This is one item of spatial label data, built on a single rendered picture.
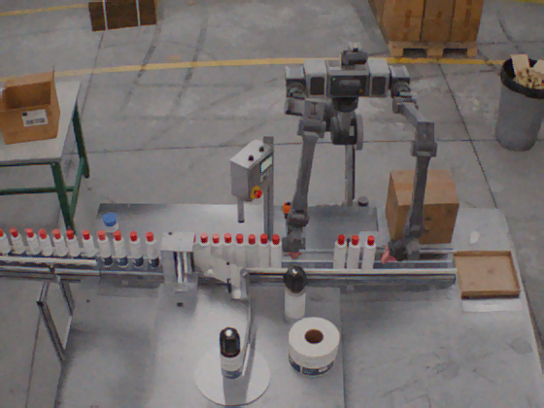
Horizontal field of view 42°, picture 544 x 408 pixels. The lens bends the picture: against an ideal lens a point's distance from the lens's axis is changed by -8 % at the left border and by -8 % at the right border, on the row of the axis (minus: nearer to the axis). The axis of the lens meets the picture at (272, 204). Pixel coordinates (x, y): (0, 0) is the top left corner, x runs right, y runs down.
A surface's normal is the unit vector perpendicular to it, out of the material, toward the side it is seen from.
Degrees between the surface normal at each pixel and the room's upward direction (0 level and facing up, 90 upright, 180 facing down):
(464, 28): 90
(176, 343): 0
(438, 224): 90
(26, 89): 88
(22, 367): 0
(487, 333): 0
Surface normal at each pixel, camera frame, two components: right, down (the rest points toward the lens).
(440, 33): 0.11, 0.69
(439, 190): 0.00, -0.73
